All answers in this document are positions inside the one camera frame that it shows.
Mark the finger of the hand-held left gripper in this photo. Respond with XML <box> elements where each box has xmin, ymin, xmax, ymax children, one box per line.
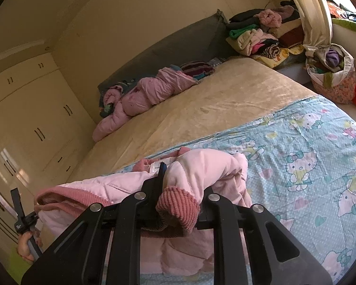
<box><xmin>10</xmin><ymin>188</ymin><xmax>26</xmax><ymax>223</ymax></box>

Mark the blue cartoon printed blanket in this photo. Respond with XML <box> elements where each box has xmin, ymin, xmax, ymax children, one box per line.
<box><xmin>116</xmin><ymin>95</ymin><xmax>356</xmax><ymax>285</ymax></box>

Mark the pink quilted jacket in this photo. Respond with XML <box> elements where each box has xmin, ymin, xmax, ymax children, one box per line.
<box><xmin>34</xmin><ymin>147</ymin><xmax>254</xmax><ymax>276</ymax></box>

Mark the dark striped cloth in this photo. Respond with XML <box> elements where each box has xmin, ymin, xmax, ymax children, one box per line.
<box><xmin>181</xmin><ymin>61</ymin><xmax>217</xmax><ymax>79</ymax></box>

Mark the floral laundry bag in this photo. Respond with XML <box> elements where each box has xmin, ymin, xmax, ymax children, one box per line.
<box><xmin>305</xmin><ymin>44</ymin><xmax>356</xmax><ymax>105</ymax></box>

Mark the cream wardrobe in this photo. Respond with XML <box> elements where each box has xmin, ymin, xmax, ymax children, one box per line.
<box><xmin>0</xmin><ymin>40</ymin><xmax>97</xmax><ymax>244</ymax></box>

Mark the dark floral cloth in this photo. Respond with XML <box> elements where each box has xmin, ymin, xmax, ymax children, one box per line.
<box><xmin>99</xmin><ymin>95</ymin><xmax>116</xmax><ymax>118</ymax></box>

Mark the grey headboard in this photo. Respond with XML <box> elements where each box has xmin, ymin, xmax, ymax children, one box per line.
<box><xmin>98</xmin><ymin>9</ymin><xmax>230</xmax><ymax>107</ymax></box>

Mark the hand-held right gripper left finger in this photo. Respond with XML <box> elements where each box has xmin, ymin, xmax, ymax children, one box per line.
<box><xmin>21</xmin><ymin>162</ymin><xmax>167</xmax><ymax>285</ymax></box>

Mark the colourful patterned cloth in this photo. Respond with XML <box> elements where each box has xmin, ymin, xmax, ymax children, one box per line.
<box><xmin>326</xmin><ymin>1</ymin><xmax>356</xmax><ymax>24</ymax></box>

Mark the person's left hand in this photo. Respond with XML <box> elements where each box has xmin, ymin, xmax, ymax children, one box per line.
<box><xmin>16</xmin><ymin>231</ymin><xmax>43</xmax><ymax>263</ymax></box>

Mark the cream curtain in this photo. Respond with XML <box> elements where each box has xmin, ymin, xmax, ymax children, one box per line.
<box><xmin>280</xmin><ymin>0</ymin><xmax>334</xmax><ymax>51</ymax></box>

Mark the cream bed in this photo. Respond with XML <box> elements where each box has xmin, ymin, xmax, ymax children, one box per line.
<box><xmin>67</xmin><ymin>56</ymin><xmax>319</xmax><ymax>183</ymax></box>

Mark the pile of folded clothes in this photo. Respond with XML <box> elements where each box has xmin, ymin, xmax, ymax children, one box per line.
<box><xmin>225</xmin><ymin>0</ymin><xmax>306</xmax><ymax>66</ymax></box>

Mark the green cloth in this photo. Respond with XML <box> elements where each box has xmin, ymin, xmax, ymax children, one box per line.
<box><xmin>7</xmin><ymin>251</ymin><xmax>28</xmax><ymax>285</ymax></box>

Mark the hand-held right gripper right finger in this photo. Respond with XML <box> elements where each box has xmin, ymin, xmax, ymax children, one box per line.
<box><xmin>197</xmin><ymin>188</ymin><xmax>333</xmax><ymax>285</ymax></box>

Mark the crumpled pink padded coat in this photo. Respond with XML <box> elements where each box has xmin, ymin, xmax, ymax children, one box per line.
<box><xmin>92</xmin><ymin>67</ymin><xmax>201</xmax><ymax>142</ymax></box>

